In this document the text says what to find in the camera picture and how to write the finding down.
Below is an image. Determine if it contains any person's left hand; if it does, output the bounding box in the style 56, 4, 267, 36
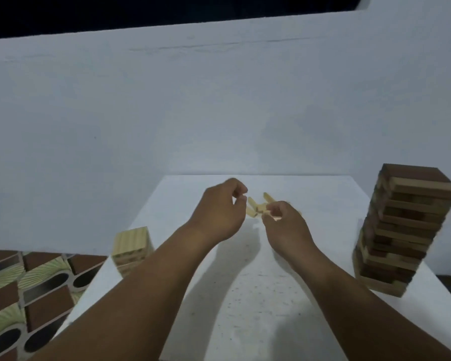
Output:
186, 177, 249, 243

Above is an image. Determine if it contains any person's right hand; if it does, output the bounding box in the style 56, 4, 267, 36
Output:
261, 201, 317, 260

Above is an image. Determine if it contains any person's left forearm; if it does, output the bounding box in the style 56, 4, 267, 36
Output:
29, 223, 226, 361

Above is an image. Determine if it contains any person's right forearm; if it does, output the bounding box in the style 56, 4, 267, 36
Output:
274, 240, 451, 361

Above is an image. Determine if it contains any short wooden block stack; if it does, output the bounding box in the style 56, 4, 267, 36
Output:
111, 226, 154, 279

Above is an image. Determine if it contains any tall wooden block tower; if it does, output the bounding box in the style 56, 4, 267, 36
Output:
353, 163, 451, 298

